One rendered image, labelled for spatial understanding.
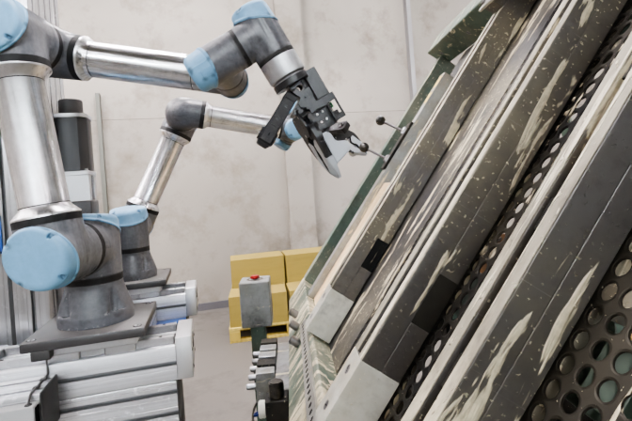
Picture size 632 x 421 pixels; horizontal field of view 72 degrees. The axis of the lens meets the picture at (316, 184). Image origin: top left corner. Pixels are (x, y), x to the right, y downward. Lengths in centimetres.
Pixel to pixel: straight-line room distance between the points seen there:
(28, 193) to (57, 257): 13
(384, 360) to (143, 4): 506
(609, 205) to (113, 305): 91
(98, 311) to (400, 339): 62
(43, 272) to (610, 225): 83
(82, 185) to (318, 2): 470
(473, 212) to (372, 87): 491
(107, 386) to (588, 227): 92
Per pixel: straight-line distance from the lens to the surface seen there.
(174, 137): 165
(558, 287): 48
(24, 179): 93
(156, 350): 104
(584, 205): 49
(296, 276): 428
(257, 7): 86
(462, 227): 71
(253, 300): 180
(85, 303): 104
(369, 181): 183
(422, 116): 165
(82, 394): 109
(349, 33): 566
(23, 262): 91
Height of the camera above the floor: 130
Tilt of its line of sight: level
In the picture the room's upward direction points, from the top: 4 degrees counter-clockwise
